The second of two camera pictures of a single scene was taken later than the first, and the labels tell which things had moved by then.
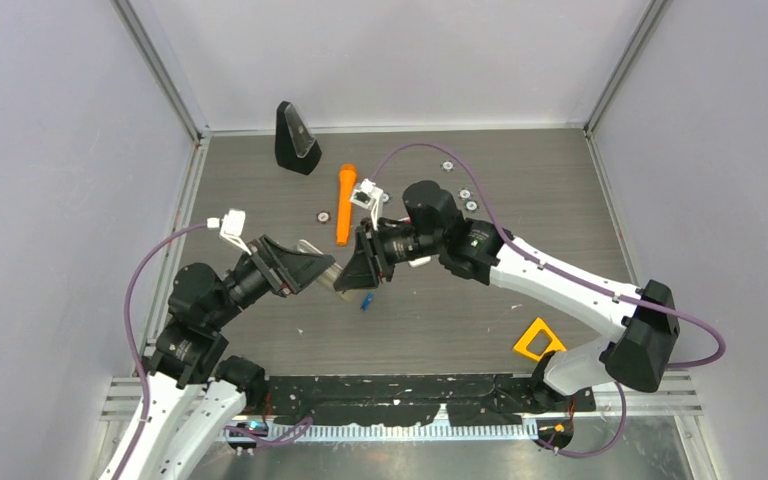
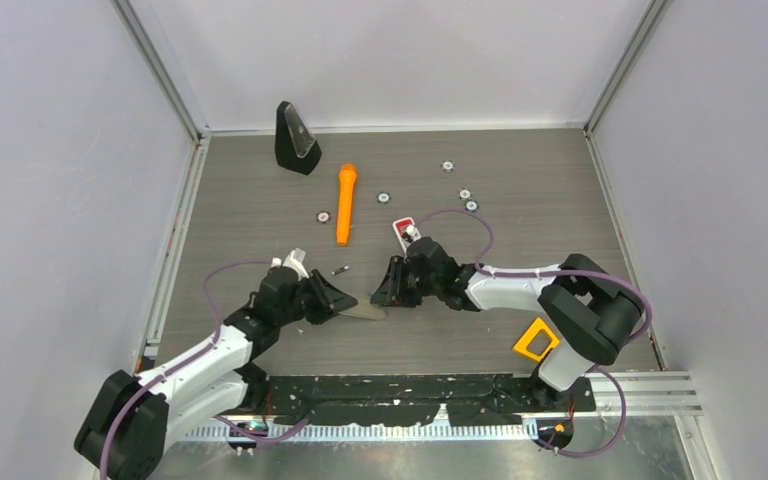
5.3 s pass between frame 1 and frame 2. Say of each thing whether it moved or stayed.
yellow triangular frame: stayed
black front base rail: stayed
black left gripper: moved
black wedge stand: stayed
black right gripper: moved
